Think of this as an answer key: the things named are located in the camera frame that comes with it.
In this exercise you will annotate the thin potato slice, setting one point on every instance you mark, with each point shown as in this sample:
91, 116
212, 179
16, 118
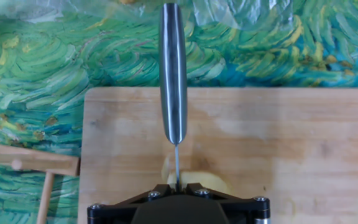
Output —
165, 169

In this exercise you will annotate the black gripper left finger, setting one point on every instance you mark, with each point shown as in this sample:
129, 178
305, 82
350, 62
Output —
110, 214

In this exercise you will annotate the bamboo cutting board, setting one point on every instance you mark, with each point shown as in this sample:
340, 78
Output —
291, 140

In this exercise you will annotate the steel kitchen knife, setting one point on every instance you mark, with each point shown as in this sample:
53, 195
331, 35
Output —
172, 77

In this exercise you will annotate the painted landscape tablecloth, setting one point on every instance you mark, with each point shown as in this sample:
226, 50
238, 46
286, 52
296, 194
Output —
42, 62

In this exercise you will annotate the wooden peg rack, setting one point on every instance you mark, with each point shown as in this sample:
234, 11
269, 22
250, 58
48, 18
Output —
57, 165

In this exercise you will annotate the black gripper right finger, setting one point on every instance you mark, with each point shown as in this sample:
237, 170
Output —
244, 211

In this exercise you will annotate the small potato chunk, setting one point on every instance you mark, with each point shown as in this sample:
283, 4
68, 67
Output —
126, 1

